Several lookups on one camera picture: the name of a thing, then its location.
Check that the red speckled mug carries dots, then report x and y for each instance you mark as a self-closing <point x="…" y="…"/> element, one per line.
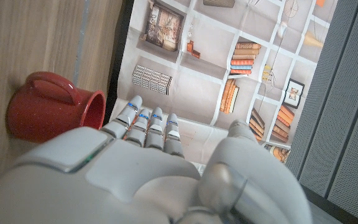
<point x="42" y="115"/>

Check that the printed bookshelf backdrop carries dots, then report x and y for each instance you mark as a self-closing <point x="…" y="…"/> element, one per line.
<point x="197" y="84"/>

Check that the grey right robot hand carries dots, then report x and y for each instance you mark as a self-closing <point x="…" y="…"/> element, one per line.
<point x="135" y="180"/>

